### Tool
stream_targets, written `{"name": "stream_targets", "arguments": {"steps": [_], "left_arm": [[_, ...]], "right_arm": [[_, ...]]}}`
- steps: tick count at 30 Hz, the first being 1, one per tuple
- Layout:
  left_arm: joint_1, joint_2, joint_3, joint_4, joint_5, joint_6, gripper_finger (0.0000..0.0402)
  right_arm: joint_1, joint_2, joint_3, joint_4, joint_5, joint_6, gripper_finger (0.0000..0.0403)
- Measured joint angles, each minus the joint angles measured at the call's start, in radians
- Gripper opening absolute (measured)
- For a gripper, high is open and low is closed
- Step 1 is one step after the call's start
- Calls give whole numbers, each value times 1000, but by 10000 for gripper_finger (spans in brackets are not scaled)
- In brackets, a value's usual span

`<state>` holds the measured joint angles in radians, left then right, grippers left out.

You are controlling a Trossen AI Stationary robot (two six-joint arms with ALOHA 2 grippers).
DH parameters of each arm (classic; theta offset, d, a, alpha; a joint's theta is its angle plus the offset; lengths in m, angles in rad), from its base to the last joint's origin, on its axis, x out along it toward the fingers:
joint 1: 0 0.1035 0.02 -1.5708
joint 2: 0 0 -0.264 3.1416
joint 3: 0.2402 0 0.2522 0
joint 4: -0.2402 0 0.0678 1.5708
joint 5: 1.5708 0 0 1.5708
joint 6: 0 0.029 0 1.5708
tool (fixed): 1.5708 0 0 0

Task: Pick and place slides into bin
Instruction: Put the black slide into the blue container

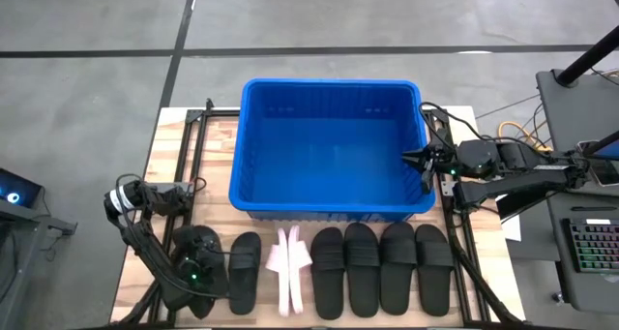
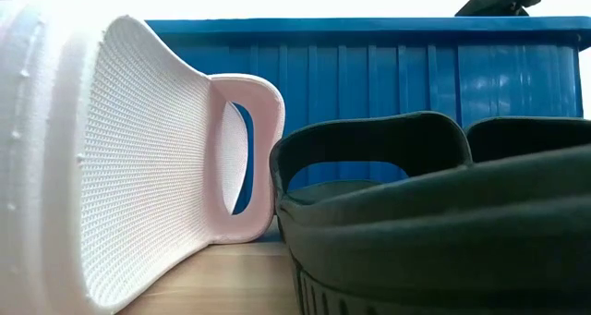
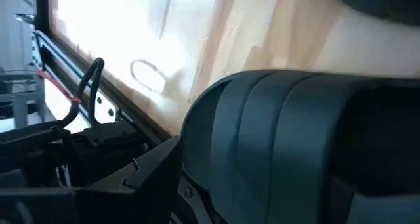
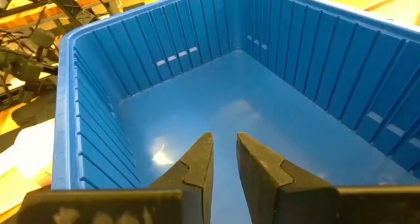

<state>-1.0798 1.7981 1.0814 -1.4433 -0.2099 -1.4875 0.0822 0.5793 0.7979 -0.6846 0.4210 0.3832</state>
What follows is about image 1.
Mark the yellow cable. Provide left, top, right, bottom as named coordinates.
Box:
left=497, top=120, right=553, bottom=153

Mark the white round object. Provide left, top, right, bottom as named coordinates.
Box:
left=264, top=226, right=292, bottom=318

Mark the grey equipment stand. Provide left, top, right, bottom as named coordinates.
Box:
left=0, top=198, right=78, bottom=330

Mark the smartphone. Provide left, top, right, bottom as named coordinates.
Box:
left=576, top=139, right=619, bottom=187

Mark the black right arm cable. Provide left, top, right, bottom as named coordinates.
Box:
left=418, top=101, right=489, bottom=145

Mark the black aluminium table frame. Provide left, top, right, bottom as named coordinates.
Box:
left=114, top=97, right=529, bottom=330

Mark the black slide sandal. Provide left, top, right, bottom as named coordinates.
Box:
left=378, top=222, right=418, bottom=317
left=343, top=222, right=382, bottom=319
left=171, top=225, right=231, bottom=320
left=309, top=226, right=346, bottom=321
left=414, top=224, right=456, bottom=318
left=227, top=231, right=263, bottom=316

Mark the grey desk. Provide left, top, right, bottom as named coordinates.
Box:
left=535, top=68, right=619, bottom=315

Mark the blue plastic bin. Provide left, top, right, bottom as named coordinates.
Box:
left=228, top=77, right=437, bottom=223

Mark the computer with blue light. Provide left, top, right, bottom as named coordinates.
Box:
left=0, top=167, right=45, bottom=209

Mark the white slide sandal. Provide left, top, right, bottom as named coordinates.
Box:
left=287, top=225, right=314, bottom=316

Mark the backlit black keyboard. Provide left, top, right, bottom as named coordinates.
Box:
left=562, top=218, right=619, bottom=274

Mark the black pole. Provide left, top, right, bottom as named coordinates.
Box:
left=554, top=24, right=619, bottom=87

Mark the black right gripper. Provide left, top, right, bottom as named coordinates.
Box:
left=401, top=143, right=460, bottom=195

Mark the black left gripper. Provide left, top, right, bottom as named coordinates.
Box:
left=174, top=236, right=224, bottom=293

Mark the white paper sheet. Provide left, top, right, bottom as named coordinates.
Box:
left=500, top=212, right=522, bottom=243

